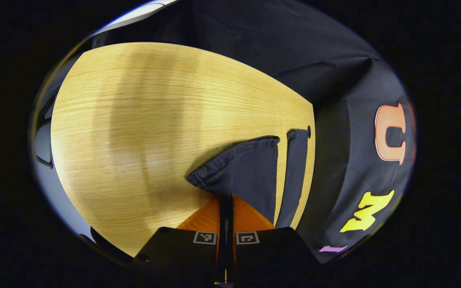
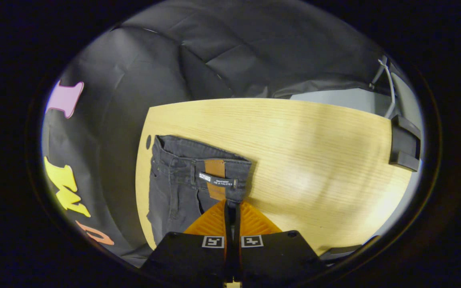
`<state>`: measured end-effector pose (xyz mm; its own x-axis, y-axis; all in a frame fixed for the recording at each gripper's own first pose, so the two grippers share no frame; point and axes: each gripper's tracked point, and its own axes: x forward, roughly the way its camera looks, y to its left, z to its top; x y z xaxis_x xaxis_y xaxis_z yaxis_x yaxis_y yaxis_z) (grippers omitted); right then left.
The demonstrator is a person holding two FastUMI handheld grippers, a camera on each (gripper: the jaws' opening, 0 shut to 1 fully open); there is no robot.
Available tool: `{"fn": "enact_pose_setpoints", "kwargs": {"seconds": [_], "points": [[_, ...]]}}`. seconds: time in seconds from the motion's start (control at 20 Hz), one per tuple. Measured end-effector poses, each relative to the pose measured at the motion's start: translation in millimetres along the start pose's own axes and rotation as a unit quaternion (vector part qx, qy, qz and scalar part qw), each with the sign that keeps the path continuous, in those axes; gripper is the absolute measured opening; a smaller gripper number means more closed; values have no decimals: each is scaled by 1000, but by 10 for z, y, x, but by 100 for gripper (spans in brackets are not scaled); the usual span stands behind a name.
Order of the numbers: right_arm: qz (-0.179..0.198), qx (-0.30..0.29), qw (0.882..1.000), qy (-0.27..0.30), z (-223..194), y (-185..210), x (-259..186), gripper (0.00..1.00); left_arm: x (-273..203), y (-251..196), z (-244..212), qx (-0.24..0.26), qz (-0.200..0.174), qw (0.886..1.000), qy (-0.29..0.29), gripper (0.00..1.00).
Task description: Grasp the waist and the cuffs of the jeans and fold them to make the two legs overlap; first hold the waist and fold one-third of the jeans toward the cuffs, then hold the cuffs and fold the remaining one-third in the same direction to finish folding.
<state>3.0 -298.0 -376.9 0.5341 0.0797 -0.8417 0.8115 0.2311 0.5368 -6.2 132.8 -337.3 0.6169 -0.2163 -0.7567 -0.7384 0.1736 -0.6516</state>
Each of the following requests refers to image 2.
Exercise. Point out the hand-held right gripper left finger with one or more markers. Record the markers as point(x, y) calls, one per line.
point(190, 256)

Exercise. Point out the black backdrop cloth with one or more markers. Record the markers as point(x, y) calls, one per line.
point(134, 60)

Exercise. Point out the dark grey jeans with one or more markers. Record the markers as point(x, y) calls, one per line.
point(174, 188)

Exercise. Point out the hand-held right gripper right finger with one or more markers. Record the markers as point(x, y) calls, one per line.
point(274, 256)

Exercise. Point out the black bracket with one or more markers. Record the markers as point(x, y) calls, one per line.
point(403, 144)

